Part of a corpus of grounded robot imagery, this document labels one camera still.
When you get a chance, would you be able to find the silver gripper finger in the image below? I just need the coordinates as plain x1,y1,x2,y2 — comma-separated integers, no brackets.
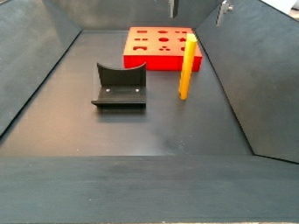
216,0,234,27
168,0,179,18

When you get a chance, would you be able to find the red shape fixture block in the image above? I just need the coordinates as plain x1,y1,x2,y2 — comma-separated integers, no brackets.
123,26,192,71

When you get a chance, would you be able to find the black curved regrasp stand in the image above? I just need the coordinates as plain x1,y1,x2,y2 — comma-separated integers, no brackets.
91,64,147,108

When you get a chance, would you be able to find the yellow square-circle peg object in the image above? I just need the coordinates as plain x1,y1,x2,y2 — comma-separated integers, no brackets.
179,33,198,100

